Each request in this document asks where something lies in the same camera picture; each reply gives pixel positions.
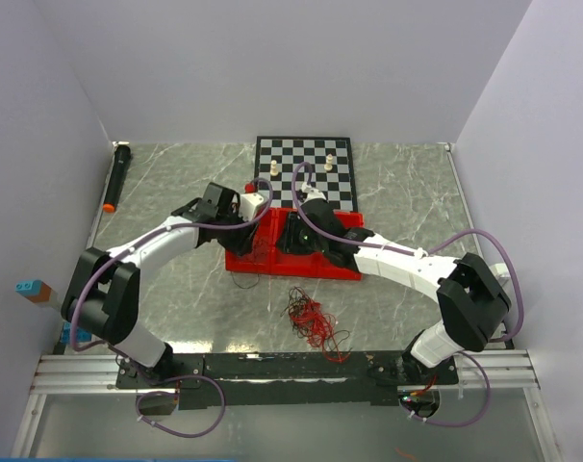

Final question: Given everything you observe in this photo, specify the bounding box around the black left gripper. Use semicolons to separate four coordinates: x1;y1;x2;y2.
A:
216;205;260;256

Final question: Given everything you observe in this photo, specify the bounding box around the red cable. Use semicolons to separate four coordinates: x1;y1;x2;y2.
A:
289;297;353;362

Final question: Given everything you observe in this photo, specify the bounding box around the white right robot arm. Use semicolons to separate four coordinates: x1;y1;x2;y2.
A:
291;197;511;384

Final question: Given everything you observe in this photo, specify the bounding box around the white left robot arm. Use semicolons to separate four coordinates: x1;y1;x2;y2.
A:
60;183;271;387

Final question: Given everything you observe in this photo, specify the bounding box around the red three-compartment plastic tray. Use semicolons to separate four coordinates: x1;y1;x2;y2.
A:
225;208;362;281

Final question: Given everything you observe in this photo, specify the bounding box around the white chess piece left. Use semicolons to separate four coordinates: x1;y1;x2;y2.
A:
269;160;279;177

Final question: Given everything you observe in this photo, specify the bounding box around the white chess piece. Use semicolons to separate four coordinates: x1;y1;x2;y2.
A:
323;154;334;172
269;160;279;177

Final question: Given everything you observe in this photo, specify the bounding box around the black and grey chessboard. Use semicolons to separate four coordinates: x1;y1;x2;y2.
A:
254;136;359;212

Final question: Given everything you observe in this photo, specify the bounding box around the white chess piece right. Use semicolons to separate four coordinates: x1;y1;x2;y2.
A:
323;154;334;172

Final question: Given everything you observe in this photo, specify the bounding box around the black marker with orange cap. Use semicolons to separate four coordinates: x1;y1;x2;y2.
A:
102;144;133;214

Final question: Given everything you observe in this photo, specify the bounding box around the blue and brown toy block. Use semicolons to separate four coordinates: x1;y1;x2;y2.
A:
15;279;52;305

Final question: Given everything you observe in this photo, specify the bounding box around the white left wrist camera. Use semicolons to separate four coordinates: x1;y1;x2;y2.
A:
239;183;266;221

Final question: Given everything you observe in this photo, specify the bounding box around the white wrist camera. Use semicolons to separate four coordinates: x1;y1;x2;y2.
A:
302;188;326;203
239;183;266;221

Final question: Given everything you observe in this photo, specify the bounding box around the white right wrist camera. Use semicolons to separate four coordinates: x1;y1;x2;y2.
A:
302;188;326;203

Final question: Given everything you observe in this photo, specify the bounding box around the purple robot cable right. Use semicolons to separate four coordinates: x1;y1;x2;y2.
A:
291;162;526;344

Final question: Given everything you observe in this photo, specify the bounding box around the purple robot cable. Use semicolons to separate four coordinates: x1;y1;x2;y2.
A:
291;162;526;344
69;177;274;352

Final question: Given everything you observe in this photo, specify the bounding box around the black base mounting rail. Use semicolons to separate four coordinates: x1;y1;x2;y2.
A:
115;350;459;410

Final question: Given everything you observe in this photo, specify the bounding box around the purple robot cable left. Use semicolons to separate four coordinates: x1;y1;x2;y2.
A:
69;177;274;352

